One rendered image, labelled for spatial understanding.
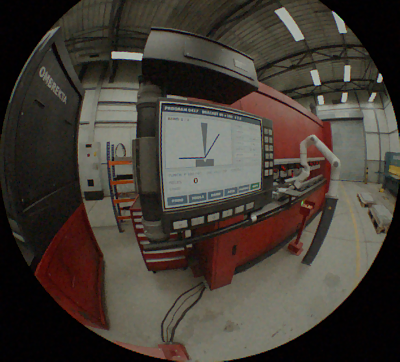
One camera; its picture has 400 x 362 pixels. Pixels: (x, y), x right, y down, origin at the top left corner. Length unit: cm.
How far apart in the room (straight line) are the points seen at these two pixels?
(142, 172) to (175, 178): 14
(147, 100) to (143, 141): 14
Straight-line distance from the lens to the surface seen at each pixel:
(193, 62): 45
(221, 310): 152
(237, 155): 36
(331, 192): 163
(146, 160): 39
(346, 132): 922
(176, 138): 28
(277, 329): 158
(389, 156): 849
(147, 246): 40
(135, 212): 115
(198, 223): 34
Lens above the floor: 145
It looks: 3 degrees down
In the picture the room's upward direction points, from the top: 1 degrees counter-clockwise
